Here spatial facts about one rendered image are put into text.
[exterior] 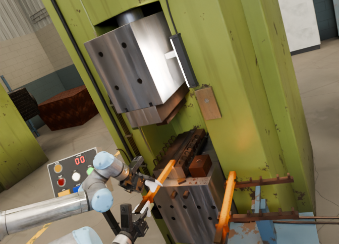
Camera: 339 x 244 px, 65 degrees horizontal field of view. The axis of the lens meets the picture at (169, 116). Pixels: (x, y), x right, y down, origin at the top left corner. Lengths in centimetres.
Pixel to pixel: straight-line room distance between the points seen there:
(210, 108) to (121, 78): 47
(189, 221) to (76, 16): 129
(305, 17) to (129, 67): 536
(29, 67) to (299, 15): 842
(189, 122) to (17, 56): 906
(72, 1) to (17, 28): 935
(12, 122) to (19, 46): 508
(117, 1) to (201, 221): 124
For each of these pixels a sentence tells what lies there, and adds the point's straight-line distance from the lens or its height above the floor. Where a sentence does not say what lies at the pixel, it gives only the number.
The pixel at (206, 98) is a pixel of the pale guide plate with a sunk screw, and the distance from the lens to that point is 135.
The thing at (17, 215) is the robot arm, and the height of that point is 136.
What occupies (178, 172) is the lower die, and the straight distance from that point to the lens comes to 151.
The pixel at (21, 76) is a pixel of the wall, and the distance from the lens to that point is 1037.
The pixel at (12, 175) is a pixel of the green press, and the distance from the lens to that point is 601.
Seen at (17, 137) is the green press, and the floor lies 74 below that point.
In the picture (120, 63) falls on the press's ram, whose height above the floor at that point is 161.
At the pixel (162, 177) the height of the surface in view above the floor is 101.
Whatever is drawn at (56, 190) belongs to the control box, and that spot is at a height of 105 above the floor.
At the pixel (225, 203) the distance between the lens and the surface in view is 125.
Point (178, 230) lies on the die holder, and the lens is 176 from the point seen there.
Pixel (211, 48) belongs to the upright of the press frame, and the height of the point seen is 153.
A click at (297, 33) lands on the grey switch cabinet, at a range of 644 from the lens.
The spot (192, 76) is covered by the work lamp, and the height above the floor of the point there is 143.
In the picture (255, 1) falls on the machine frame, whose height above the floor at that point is 163.
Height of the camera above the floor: 172
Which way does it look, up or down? 19 degrees down
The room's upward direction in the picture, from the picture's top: 23 degrees counter-clockwise
